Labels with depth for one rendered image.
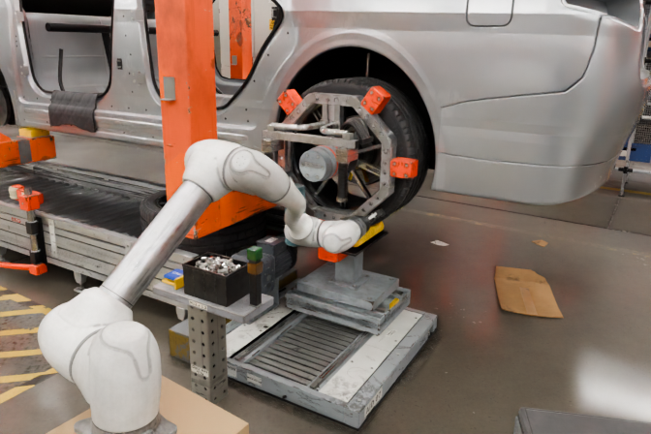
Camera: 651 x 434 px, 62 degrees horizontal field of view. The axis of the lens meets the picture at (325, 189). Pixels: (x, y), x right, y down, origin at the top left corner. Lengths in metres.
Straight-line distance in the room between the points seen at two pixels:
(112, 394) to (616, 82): 1.85
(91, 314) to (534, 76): 1.62
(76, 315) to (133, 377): 0.26
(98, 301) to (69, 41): 3.02
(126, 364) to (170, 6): 1.38
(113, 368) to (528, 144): 1.57
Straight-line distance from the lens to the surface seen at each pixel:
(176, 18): 2.22
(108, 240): 2.92
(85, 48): 4.39
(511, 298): 3.14
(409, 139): 2.21
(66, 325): 1.52
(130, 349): 1.33
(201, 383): 2.20
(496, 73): 2.15
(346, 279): 2.59
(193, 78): 2.22
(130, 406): 1.38
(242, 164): 1.49
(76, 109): 3.65
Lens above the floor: 1.33
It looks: 15 degrees down
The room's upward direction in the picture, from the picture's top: 1 degrees clockwise
